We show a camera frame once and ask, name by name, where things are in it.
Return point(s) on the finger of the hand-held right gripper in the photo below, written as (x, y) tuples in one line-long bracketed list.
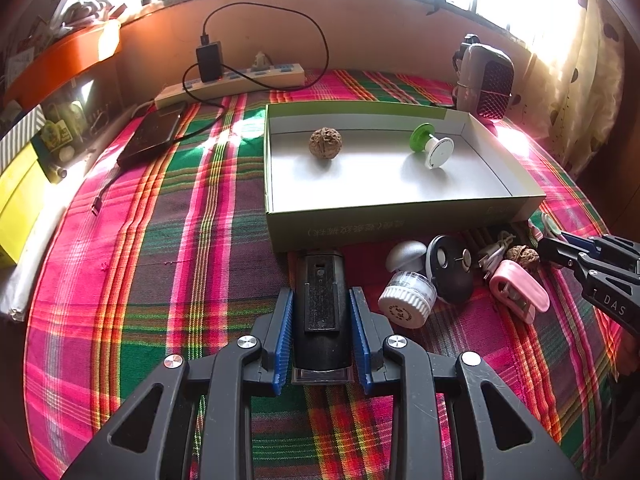
[(580, 242), (560, 255)]

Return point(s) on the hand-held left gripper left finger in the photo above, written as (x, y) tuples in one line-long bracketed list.
[(280, 340)]

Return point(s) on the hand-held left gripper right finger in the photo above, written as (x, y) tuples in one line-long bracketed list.
[(361, 340)]

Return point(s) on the large brown walnut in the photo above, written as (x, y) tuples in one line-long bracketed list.
[(522, 255)]

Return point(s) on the black bike light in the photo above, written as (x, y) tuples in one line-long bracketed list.
[(320, 320)]

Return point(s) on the pink clip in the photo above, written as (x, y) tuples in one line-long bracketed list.
[(517, 287)]

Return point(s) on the white ribbed cap jar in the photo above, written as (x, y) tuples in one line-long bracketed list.
[(406, 302)]

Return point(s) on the silver white mushroom shaped knob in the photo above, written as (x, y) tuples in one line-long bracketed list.
[(406, 256)]

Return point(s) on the black oval suction holder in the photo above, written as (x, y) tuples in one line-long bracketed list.
[(452, 280)]

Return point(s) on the green sided cardboard box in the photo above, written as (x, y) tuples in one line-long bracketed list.
[(380, 180)]

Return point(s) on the plaid blanket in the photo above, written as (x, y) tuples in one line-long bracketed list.
[(150, 260)]

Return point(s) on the green and white suction knob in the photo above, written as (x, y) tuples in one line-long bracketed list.
[(432, 147)]

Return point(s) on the patterned curtain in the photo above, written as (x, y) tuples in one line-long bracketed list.
[(585, 75)]

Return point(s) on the grey portable heater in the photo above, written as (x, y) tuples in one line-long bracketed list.
[(487, 80)]

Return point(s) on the small brown walnut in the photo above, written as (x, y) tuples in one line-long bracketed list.
[(325, 143)]

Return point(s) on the black power bank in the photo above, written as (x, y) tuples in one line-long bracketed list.
[(150, 135)]

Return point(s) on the white power strip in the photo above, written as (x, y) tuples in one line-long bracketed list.
[(250, 82)]

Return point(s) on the white plastic roll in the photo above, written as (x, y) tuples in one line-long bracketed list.
[(30, 270)]

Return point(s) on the white plug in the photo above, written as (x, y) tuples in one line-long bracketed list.
[(260, 59)]

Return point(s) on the black charger adapter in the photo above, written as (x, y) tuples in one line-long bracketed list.
[(208, 62)]

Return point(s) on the yellow box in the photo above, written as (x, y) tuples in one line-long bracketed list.
[(17, 210)]

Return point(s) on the striped box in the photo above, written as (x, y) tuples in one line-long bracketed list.
[(20, 135)]

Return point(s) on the orange shelf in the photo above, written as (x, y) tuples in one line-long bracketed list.
[(65, 57)]

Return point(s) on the white crumpled bag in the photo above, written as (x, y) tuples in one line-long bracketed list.
[(85, 2)]

